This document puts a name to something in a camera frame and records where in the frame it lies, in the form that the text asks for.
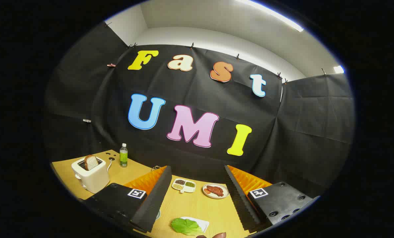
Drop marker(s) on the round white plate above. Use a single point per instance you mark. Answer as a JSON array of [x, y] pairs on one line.
[[210, 195]]

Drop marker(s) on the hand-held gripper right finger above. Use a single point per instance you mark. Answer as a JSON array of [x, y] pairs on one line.
[[238, 198]]

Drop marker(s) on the white bread slice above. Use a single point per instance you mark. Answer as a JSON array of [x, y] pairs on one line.
[[91, 162]]

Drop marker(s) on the green mung beans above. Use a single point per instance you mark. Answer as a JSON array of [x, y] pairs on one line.
[[190, 184]]

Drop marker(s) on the yellow soybeans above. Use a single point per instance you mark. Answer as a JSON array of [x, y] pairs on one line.
[[177, 186]]

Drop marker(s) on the small white dish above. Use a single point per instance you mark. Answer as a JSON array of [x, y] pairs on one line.
[[202, 223]]

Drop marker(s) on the pink clip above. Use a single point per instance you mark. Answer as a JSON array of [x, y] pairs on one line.
[[111, 65]]

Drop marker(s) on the red meat slice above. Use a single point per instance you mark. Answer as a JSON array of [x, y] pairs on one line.
[[215, 190]]

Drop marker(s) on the white divided dish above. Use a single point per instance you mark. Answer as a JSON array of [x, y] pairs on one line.
[[184, 187]]

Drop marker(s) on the black backdrop cloth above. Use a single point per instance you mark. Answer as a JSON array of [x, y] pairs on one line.
[[197, 99]]

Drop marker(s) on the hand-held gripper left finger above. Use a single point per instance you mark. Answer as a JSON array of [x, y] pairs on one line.
[[154, 198]]

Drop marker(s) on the white toaster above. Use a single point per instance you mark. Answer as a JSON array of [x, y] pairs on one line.
[[93, 178]]

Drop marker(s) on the green lettuce leaf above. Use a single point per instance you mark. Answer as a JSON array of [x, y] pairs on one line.
[[185, 226]]

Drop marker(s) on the green label drink bottle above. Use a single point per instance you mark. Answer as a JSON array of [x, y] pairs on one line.
[[123, 158]]

